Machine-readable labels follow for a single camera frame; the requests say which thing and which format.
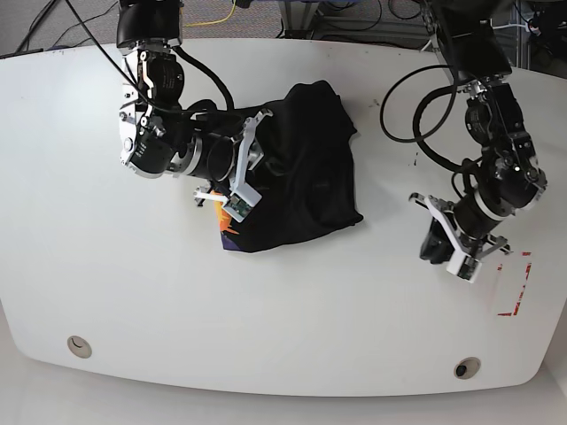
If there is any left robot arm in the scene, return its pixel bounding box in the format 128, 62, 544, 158
420, 1, 548, 267

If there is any yellow cable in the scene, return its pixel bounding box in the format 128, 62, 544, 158
183, 0, 238, 28

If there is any black t-shirt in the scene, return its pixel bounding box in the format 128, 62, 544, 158
216, 81, 363, 253

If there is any red tape rectangle marking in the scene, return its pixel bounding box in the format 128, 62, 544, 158
493, 251, 534, 317

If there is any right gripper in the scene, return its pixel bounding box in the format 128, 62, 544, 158
192, 134, 237, 182

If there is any black cable loop right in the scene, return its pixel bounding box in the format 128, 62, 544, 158
379, 65, 466, 143

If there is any black cable loop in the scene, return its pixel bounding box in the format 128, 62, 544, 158
379, 65, 466, 143
175, 46, 236, 119

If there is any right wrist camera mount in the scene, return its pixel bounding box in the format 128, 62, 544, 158
192, 108, 274, 223

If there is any black cable loop left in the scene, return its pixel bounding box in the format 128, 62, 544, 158
175, 46, 236, 119

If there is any right table grommet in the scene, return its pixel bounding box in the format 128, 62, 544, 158
454, 357, 481, 380

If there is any table grommet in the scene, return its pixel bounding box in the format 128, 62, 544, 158
454, 357, 481, 380
66, 336, 92, 359

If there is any left table grommet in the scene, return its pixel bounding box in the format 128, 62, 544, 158
66, 336, 92, 359

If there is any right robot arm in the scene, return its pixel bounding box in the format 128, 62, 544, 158
116, 1, 235, 178

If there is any white cable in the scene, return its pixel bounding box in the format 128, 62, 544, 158
493, 21, 531, 35

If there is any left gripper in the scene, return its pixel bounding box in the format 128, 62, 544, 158
420, 189, 509, 265

